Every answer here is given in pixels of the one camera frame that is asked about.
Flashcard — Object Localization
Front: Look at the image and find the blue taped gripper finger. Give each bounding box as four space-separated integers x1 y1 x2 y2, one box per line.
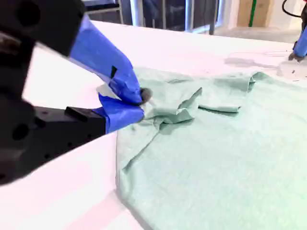
288 20 307 61

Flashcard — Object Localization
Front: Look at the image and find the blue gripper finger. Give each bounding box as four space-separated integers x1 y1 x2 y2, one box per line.
0 0 154 105
33 92 145 170

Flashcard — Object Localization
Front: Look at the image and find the pale green T-shirt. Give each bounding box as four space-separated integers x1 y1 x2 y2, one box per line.
115 68 307 230

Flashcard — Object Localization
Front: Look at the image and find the wooden panel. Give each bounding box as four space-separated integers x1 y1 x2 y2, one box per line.
237 0 273 28

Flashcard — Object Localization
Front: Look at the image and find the green pole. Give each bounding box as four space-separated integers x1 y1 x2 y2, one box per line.
248 0 255 28

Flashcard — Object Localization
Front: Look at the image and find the thin grey wire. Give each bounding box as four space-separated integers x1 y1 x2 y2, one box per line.
249 49 288 58

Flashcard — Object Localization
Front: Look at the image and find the black cable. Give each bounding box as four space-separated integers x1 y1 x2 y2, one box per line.
282 0 303 18

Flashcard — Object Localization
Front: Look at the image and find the grey metal frame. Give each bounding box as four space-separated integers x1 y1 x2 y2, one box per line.
85 5 124 24

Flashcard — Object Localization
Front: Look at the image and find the light grey post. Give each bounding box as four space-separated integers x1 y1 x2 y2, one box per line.
184 0 195 31
130 0 144 26

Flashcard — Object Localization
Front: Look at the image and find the dark grey metal post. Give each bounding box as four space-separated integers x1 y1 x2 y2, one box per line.
208 0 217 35

